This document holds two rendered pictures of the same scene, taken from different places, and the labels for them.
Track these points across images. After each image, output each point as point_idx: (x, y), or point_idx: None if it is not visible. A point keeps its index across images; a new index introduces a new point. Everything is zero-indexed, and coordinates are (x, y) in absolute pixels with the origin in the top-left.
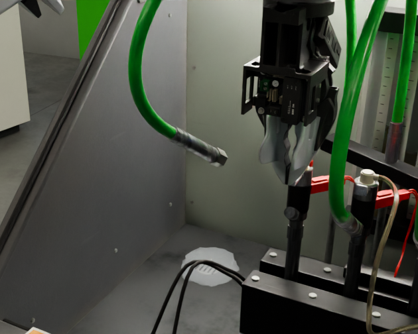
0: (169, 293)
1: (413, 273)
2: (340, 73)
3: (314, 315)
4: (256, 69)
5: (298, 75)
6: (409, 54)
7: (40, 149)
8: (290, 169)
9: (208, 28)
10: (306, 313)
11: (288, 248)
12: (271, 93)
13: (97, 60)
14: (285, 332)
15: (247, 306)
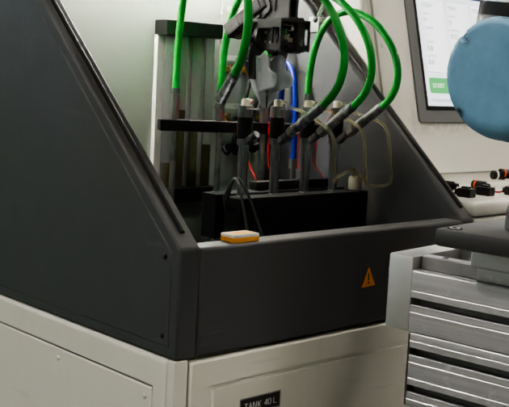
0: (242, 199)
1: (194, 234)
2: (136, 76)
3: (279, 203)
4: (287, 19)
5: (305, 22)
6: (229, 39)
7: (112, 119)
8: (267, 96)
9: None
10: (275, 204)
11: (244, 169)
12: (286, 36)
13: (85, 50)
14: (265, 227)
15: (243, 216)
